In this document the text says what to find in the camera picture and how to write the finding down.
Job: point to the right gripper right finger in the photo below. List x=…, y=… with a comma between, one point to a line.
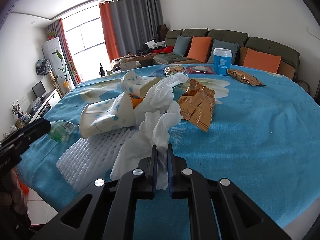
x=218, y=209

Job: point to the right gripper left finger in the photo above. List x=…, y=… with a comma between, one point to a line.
x=105, y=210

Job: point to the crushed paper cup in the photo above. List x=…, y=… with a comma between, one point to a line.
x=136, y=85
x=107, y=115

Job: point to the white tissue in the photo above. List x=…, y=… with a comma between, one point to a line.
x=155, y=115

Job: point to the clear green snack wrapper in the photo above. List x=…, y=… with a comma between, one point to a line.
x=173, y=69

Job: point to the person left hand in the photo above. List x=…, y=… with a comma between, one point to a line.
x=12, y=201

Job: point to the white foam fruit net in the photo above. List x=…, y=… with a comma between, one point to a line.
x=89, y=159

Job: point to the small black monitor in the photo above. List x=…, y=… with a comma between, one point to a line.
x=38, y=89

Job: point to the white black tv cabinet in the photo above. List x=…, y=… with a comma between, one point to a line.
x=47, y=103

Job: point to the blue floral tablecloth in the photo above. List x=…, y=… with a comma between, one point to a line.
x=265, y=139

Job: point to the potted green plant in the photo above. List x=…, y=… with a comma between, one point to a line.
x=64, y=69

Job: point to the gold snack wrapper crumpled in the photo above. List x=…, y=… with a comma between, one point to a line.
x=197, y=105

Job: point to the white standing air conditioner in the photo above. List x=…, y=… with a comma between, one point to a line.
x=49, y=49

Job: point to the grey orange curtain left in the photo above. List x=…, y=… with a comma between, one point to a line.
x=56, y=30

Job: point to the grey orange curtain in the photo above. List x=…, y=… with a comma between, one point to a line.
x=128, y=24
x=56, y=30

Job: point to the gold snack packet far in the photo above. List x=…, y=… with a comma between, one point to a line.
x=244, y=77

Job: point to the dark red snack packet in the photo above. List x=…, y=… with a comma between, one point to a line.
x=199, y=70

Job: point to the blue paper coffee cup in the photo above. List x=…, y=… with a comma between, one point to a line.
x=222, y=60

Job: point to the orange cushion right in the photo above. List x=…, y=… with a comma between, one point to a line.
x=262, y=61

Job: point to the orange cushion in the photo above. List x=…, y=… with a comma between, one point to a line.
x=199, y=48
x=262, y=61

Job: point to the orange cushion middle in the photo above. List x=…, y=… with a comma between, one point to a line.
x=199, y=48

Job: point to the blue-grey cushion near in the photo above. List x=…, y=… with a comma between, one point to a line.
x=233, y=47

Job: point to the blue-grey cushion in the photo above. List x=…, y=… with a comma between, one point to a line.
x=181, y=45
x=233, y=47

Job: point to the dark green sectional sofa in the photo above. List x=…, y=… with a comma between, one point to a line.
x=289, y=57

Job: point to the blue-grey cushion far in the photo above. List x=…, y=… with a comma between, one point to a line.
x=181, y=45

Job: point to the grey orange curtain right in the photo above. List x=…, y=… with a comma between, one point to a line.
x=128, y=24

